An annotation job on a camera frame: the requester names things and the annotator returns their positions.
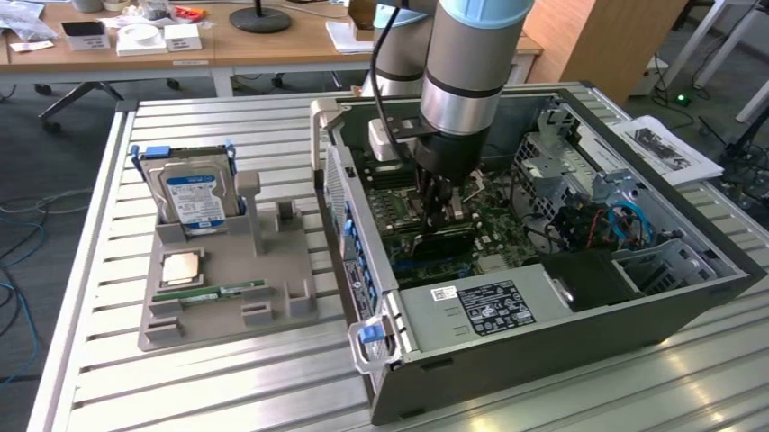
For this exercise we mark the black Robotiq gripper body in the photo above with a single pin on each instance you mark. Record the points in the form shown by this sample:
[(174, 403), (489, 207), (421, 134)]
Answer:
[(447, 155)]

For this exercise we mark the Nvidia graphics card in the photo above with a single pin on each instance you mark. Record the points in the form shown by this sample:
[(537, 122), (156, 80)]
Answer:
[(445, 245)]

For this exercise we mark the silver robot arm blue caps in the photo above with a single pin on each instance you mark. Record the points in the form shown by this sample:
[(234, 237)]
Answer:
[(462, 67)]

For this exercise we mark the CPU socket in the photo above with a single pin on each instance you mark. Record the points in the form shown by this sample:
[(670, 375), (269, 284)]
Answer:
[(411, 202)]

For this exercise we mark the open socket cover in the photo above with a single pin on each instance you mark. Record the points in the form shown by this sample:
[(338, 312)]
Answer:
[(477, 184)]

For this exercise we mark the green motherboard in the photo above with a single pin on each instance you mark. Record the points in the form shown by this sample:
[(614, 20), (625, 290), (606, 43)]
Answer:
[(510, 238)]

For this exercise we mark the blue expansion slot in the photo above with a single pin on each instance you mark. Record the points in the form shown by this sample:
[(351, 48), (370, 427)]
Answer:
[(402, 265)]

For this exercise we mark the silver drive cage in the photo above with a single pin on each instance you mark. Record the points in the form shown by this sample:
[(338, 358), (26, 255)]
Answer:
[(577, 180)]

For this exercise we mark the grey power supply unit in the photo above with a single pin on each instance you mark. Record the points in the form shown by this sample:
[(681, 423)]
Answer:
[(433, 328)]

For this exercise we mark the white paper stack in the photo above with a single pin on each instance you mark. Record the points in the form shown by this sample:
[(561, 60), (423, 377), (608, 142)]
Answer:
[(345, 38)]

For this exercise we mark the brown cardboard box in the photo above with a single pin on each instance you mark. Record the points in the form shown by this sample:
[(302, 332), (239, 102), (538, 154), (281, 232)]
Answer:
[(362, 18)]

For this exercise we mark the printed paper stack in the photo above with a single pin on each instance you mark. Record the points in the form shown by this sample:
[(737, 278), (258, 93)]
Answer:
[(661, 148)]

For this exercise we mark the grey printed parts rack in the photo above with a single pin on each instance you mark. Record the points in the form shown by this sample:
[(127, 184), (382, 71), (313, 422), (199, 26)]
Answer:
[(234, 270)]

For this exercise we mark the black open PC case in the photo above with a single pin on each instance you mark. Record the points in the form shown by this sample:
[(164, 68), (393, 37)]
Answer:
[(541, 360)]

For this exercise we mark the silver disk bay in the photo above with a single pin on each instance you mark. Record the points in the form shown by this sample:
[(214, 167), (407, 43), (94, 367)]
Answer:
[(666, 270)]

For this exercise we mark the wooden desk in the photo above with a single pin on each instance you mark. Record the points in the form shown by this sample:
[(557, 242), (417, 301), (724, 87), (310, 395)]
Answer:
[(270, 45)]

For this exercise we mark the hard disk in blue carrier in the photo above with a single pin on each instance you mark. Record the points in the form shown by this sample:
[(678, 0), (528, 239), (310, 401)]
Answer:
[(188, 198)]

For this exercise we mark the wooden cabinet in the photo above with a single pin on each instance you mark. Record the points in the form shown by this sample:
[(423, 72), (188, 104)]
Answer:
[(637, 40)]

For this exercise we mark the power strip green light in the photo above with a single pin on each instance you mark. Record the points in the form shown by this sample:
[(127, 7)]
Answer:
[(680, 99)]

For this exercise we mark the green RAM stick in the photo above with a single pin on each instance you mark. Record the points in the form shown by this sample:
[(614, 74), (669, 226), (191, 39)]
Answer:
[(204, 291)]

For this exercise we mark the black lamp base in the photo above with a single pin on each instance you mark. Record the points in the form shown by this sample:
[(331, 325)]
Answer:
[(259, 21)]

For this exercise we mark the copper-toned CPU chip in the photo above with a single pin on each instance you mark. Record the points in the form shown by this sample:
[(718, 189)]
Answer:
[(179, 269)]

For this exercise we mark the small white box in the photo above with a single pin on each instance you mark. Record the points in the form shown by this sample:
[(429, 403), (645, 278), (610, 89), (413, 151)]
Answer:
[(182, 38)]

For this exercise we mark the red packet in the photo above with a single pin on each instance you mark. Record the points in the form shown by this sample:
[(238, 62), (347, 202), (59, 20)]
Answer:
[(191, 13)]

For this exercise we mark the white box with tape roll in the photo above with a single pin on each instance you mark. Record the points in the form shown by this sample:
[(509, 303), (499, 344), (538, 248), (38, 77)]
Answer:
[(140, 40)]

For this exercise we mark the black chair base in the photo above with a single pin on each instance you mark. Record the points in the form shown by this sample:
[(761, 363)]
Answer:
[(90, 90)]

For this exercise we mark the white box black insert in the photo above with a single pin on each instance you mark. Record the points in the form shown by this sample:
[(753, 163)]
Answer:
[(86, 38)]

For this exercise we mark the grey mug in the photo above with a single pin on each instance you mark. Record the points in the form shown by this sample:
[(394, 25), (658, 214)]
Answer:
[(88, 5)]

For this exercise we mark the white label card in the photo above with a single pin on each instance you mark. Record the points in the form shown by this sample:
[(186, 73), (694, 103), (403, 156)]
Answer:
[(31, 46)]

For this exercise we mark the clear plastic bag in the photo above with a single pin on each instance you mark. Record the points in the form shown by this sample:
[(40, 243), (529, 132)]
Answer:
[(24, 20)]

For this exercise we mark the white camera box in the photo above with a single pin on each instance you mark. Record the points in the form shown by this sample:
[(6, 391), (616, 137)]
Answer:
[(381, 141)]

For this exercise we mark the black air duct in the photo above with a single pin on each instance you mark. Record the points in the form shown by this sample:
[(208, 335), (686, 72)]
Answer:
[(589, 279)]

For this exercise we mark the white switch box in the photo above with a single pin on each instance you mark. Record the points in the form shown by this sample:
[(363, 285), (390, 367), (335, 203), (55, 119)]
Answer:
[(650, 81)]

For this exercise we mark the white table frame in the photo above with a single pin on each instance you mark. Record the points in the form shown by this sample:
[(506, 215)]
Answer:
[(690, 47)]

